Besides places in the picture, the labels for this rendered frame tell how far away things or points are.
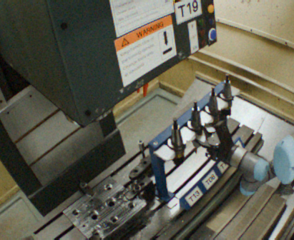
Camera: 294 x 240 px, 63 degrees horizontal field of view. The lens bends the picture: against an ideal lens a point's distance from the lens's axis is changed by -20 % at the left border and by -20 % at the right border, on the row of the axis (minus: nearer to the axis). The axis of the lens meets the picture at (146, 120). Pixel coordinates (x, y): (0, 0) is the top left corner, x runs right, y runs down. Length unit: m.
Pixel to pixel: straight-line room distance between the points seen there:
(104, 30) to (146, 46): 0.11
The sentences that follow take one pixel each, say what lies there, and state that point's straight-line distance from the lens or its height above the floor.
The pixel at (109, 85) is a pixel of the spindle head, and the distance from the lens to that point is 0.55.
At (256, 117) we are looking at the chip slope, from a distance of 1.74.
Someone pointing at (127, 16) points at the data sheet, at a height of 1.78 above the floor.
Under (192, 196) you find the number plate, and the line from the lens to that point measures 1.21.
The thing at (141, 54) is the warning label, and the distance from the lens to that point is 0.58.
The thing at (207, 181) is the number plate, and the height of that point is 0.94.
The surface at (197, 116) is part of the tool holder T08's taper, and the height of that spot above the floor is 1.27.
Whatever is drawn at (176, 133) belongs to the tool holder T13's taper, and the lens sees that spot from 0.97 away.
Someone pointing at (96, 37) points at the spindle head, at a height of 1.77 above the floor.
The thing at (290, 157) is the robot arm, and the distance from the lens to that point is 0.67.
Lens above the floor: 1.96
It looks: 41 degrees down
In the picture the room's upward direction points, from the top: 11 degrees counter-clockwise
